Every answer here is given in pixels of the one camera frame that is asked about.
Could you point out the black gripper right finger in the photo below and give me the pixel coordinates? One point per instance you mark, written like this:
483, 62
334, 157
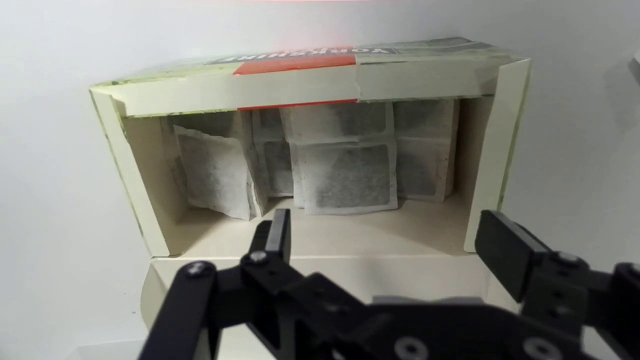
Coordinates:
506, 246

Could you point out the open cardboard tea box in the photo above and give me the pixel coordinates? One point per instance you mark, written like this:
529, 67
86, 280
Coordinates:
301, 83

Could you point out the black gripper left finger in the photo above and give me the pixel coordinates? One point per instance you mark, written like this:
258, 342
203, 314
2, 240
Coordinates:
200, 301

